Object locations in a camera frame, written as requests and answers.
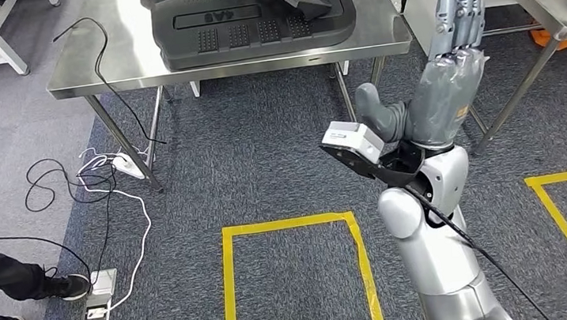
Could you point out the silver floor socket box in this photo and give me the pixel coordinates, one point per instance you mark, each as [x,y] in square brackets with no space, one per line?
[98,299]

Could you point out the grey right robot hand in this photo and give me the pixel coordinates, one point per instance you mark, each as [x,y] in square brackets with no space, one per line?
[440,100]

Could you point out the stainless steel workbench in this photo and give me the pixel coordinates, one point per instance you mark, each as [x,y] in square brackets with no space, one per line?
[115,60]

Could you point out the black camera bracket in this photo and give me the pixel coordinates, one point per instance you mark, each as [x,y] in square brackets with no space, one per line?
[368,168]

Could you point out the large black moulded cover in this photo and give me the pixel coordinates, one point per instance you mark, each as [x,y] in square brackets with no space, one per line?
[250,46]

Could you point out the white power strip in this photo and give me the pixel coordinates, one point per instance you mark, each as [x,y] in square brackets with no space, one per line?
[129,167]

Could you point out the orange object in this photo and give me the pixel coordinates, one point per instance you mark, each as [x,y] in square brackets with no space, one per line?
[544,39]

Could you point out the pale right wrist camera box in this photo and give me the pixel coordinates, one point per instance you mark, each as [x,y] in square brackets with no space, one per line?
[352,141]

